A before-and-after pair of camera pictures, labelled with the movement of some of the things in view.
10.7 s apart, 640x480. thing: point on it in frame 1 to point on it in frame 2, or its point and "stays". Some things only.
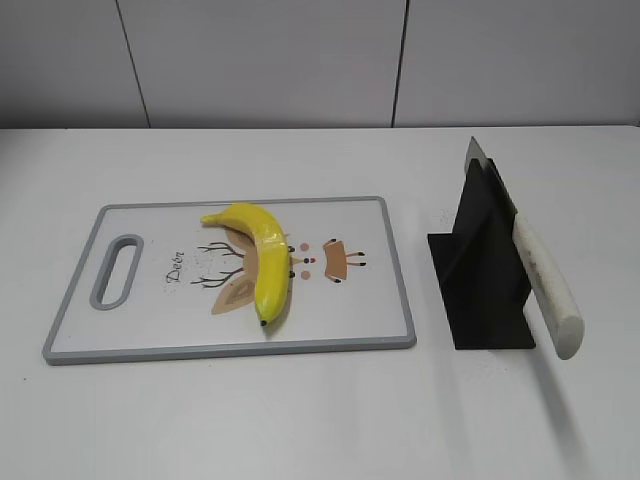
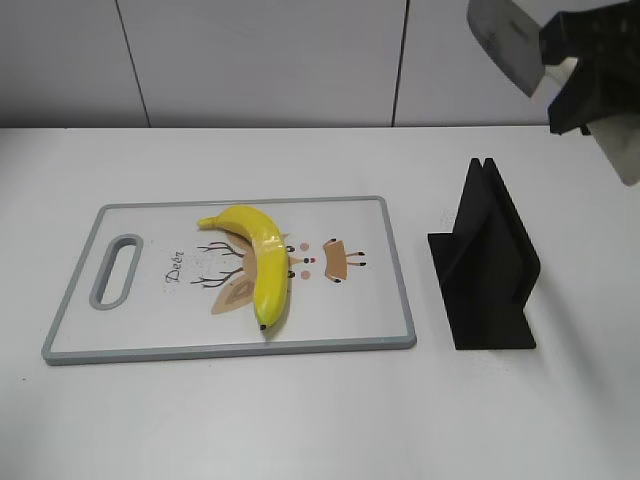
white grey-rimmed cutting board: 190,288 stays
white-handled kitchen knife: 551,297 to 516,44
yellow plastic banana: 272,255 stays
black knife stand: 481,268 stays
